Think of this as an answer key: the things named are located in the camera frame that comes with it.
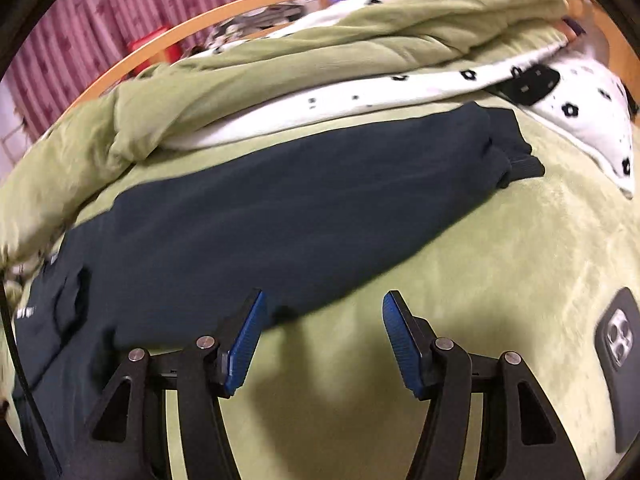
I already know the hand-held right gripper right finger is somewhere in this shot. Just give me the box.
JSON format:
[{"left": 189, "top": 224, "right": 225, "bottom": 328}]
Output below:
[{"left": 382, "top": 290, "right": 586, "bottom": 480}]

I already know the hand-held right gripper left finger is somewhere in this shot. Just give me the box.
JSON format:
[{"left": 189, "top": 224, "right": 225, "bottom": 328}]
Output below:
[{"left": 80, "top": 288, "right": 267, "bottom": 480}]

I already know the dark navy sweatshirt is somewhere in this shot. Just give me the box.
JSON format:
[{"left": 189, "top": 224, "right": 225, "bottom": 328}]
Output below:
[{"left": 10, "top": 101, "right": 546, "bottom": 480}]

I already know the phone in black case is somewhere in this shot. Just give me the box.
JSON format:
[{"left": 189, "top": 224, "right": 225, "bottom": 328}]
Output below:
[{"left": 594, "top": 286, "right": 640, "bottom": 453}]

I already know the green plush blanket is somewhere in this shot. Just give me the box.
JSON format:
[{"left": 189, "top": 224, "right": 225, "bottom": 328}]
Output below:
[{"left": 0, "top": 0, "right": 576, "bottom": 266}]

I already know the white floral quilt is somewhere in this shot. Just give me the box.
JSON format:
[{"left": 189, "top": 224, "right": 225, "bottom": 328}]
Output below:
[{"left": 165, "top": 0, "right": 636, "bottom": 198}]

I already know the black patterned cloth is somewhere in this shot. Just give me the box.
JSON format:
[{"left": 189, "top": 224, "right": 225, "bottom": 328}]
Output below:
[{"left": 482, "top": 64, "right": 561, "bottom": 107}]

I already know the red chair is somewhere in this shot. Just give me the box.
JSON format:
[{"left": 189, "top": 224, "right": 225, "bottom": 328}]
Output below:
[{"left": 127, "top": 26, "right": 182, "bottom": 66}]

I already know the pile of boxes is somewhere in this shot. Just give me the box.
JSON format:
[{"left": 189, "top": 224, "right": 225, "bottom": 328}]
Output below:
[{"left": 202, "top": 2, "right": 313, "bottom": 53}]

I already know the pink floral curtain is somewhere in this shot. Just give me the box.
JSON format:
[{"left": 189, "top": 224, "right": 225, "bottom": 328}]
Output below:
[{"left": 5, "top": 0, "right": 251, "bottom": 146}]

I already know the black cable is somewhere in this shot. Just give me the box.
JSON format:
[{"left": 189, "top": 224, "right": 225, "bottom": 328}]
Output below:
[{"left": 0, "top": 280, "right": 63, "bottom": 480}]

